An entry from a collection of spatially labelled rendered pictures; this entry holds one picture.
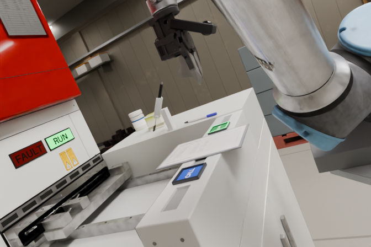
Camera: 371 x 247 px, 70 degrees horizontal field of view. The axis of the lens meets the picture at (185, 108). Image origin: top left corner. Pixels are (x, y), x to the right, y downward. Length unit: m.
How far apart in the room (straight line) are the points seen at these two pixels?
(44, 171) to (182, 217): 0.68
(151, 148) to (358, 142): 0.68
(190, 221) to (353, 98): 0.29
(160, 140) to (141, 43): 6.52
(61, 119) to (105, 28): 7.05
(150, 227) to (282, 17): 0.33
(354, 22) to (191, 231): 0.41
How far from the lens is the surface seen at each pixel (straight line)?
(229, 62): 6.56
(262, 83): 2.82
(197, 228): 0.40
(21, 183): 0.96
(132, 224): 0.76
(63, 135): 1.07
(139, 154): 1.07
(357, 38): 0.49
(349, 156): 0.66
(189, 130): 0.94
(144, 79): 7.55
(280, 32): 0.33
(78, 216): 0.90
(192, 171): 0.51
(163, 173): 0.97
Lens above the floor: 1.14
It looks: 7 degrees down
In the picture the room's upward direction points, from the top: 23 degrees counter-clockwise
